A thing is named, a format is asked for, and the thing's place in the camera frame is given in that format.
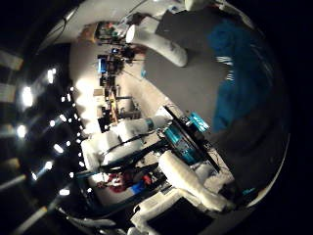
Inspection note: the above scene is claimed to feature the cluttered storage shelf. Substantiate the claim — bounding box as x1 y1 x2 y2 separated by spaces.
79 20 146 133

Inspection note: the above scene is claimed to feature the teal cloth with white stripes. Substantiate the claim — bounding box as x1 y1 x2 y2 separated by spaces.
206 19 273 133

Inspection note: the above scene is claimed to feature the small blue object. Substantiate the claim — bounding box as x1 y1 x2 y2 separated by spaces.
130 181 147 194

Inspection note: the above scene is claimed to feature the white spray bottle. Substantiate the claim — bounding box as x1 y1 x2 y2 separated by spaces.
124 23 190 69

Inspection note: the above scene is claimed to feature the teal base panel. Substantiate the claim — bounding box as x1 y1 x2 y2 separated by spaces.
162 111 211 165

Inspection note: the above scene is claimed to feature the dark grey table mat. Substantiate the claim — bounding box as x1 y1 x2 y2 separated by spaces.
143 7 291 200

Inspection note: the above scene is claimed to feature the small red object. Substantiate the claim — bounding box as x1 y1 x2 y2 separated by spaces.
106 171 155 194

